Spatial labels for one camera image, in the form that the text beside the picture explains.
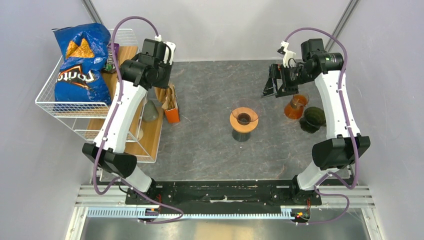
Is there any wooden dripper collar ring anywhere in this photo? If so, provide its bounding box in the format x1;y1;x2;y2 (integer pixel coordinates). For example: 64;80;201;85
229;107;259;134

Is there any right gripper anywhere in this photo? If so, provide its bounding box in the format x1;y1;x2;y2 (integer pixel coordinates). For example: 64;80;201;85
260;63;313;98

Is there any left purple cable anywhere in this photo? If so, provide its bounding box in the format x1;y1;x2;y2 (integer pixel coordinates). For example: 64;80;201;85
92;16;185;225

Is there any purple candy packet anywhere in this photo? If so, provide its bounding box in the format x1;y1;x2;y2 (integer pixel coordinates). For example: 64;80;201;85
102;43;120;73

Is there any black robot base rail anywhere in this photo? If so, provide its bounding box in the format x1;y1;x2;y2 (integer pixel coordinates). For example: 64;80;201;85
125;178;322;216

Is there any dark glass carafe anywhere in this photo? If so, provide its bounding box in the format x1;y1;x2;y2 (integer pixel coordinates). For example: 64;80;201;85
231;129;251;142

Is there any purple cable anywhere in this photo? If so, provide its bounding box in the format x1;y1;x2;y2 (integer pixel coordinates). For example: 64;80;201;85
284;27;360;227
92;16;185;225

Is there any dark green ceramic dripper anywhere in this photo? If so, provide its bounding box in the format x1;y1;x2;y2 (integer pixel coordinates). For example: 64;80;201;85
299;106;327;134

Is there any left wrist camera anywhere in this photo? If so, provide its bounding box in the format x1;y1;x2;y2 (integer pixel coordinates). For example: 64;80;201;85
154;34;176;65

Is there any orange filter holder box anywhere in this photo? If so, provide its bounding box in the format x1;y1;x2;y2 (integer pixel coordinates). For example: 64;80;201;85
162;100;180;124

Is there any orange liquid glass beaker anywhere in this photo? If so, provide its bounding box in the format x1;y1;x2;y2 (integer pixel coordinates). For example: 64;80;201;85
284;94;309;120

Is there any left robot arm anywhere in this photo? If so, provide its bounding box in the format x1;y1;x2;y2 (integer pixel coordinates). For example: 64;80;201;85
82;38;176;205

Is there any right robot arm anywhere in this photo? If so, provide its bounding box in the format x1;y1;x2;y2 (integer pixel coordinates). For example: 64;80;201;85
261;38;371;205

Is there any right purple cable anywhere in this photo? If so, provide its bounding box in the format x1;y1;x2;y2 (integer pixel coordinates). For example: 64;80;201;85
284;27;360;227

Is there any blue Doritos chip bag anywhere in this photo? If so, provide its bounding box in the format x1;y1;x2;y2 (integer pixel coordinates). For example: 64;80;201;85
52;23;112;106

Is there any clear glass dripper cone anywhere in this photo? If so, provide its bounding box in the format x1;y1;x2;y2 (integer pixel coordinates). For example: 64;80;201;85
231;98;262;126

